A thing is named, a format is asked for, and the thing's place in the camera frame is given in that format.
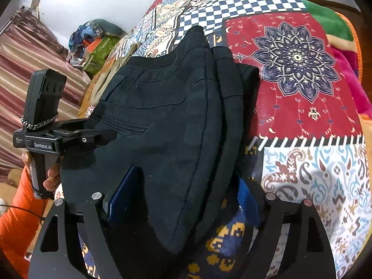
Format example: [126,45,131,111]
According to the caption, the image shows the green patterned storage box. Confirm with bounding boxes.
[83,36,119,77]

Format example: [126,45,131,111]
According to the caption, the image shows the striped pink curtain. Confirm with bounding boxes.
[0,7,92,181]

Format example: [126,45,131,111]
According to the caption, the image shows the patchwork patterned bedspread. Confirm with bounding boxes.
[109,0,371,278]

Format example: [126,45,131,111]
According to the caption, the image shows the pile of blue clothes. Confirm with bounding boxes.
[69,19,127,52]

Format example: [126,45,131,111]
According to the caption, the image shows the folded khaki pants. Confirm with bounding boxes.
[91,42,142,106]

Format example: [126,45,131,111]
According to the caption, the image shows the orange box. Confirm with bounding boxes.
[83,38,102,53]

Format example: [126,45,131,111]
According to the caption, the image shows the person's left hand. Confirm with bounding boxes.
[21,150,60,192]

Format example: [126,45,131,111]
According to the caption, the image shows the black pants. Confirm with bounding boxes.
[59,25,260,279]

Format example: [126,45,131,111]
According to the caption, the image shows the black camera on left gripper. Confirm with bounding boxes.
[20,69,67,131]

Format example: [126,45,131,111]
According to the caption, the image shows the wooden lap tray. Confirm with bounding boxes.
[78,57,115,118]

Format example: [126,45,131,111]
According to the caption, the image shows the orange sleeve left forearm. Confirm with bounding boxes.
[1,168,45,278]

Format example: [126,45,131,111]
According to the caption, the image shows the colourful fleece blanket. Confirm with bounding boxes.
[301,0,371,120]

